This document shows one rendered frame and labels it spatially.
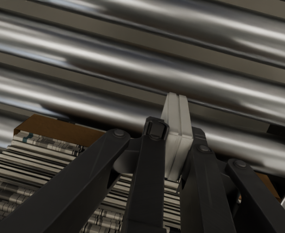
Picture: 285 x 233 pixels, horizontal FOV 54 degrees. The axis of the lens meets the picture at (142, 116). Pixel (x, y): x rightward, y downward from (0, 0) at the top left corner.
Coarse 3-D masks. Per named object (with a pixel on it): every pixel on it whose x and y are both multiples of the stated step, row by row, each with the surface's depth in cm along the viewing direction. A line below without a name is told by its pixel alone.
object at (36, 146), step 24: (24, 144) 28; (48, 144) 28; (72, 144) 30; (0, 168) 24; (24, 168) 25; (48, 168) 26; (0, 192) 22; (24, 192) 22; (120, 192) 25; (168, 192) 27; (0, 216) 20; (96, 216) 22; (120, 216) 22; (168, 216) 24
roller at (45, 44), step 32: (0, 32) 30; (32, 32) 30; (64, 32) 31; (64, 64) 31; (96, 64) 31; (128, 64) 30; (160, 64) 30; (192, 64) 31; (192, 96) 31; (224, 96) 31; (256, 96) 30
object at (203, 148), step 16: (192, 160) 14; (208, 160) 14; (192, 176) 13; (208, 176) 12; (176, 192) 16; (192, 192) 12; (208, 192) 11; (224, 192) 12; (192, 208) 11; (208, 208) 10; (224, 208) 11; (192, 224) 11; (208, 224) 10; (224, 224) 10
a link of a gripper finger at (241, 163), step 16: (240, 160) 14; (240, 176) 13; (256, 176) 13; (240, 192) 13; (256, 192) 12; (240, 208) 12; (256, 208) 11; (272, 208) 11; (240, 224) 12; (256, 224) 11; (272, 224) 10
